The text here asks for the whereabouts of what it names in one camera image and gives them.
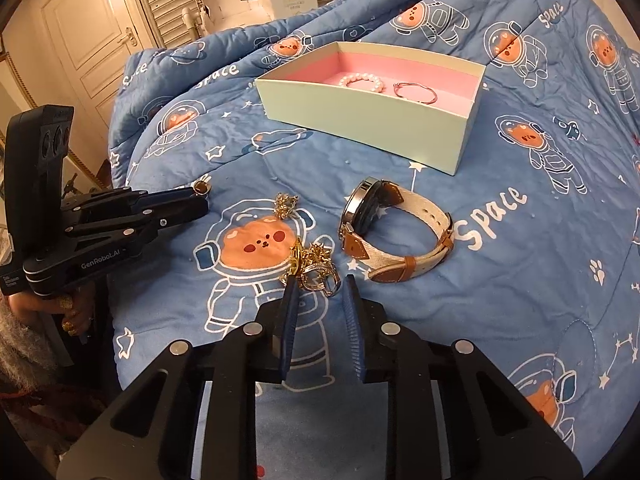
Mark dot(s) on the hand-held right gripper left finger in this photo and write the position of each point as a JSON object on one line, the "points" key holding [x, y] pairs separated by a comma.
{"points": [[289, 330]]}

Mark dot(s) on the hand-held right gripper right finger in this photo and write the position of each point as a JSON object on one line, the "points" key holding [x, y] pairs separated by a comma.
{"points": [[355, 330]]}

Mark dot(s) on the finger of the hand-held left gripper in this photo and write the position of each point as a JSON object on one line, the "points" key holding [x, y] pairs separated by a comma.
{"points": [[170, 205], [120, 232]]}

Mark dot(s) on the small gold stud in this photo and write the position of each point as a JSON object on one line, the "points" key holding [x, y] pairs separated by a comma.
{"points": [[201, 188]]}

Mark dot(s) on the yellow gold clasp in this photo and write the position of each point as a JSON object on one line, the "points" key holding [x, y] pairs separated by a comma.
{"points": [[295, 260]]}

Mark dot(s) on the gold brooch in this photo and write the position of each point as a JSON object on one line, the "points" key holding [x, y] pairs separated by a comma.
{"points": [[316, 257]]}

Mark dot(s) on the pale green box pink lining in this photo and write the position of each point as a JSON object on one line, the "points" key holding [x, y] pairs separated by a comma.
{"points": [[360, 125]]}

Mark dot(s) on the person's left forearm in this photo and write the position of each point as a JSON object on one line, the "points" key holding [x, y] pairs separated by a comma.
{"points": [[20, 345]]}

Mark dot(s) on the person's left hand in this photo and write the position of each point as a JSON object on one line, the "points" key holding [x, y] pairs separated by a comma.
{"points": [[70, 317]]}

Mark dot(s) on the cream panelled door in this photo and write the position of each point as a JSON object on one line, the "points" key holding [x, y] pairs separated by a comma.
{"points": [[85, 35]]}

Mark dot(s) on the blue astronaut bear blanket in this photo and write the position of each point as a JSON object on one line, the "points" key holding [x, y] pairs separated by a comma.
{"points": [[500, 285]]}

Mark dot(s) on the rose gold bangle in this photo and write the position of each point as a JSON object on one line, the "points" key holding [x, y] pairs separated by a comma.
{"points": [[397, 95]]}

